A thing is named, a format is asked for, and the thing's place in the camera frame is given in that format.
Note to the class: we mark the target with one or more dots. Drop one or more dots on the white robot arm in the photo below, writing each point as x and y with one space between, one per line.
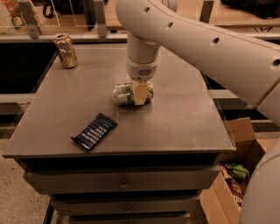
248 67

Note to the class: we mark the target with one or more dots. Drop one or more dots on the wooden desk behind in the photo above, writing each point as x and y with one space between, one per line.
221 16

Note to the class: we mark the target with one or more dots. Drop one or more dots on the grey drawer cabinet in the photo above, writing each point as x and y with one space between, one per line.
149 169

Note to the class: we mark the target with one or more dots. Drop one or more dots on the green white 7up can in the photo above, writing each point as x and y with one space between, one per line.
123 94

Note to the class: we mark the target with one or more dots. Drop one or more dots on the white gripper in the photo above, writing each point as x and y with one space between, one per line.
141 71

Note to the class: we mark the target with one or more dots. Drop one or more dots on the orange white snack package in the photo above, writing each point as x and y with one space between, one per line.
18 17

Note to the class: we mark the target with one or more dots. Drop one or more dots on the black bag top right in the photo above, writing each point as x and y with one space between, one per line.
261 8

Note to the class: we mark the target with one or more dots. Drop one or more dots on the brown chips bag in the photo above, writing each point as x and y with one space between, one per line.
233 186

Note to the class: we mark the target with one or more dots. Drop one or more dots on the cardboard box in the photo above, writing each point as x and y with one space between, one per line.
222 202

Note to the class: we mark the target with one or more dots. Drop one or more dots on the orange soda can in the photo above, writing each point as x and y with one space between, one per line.
66 50

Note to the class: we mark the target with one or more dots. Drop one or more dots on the green snack bag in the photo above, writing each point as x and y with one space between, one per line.
237 171

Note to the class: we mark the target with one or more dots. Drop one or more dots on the dark blue snack wrapper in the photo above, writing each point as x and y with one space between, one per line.
89 137

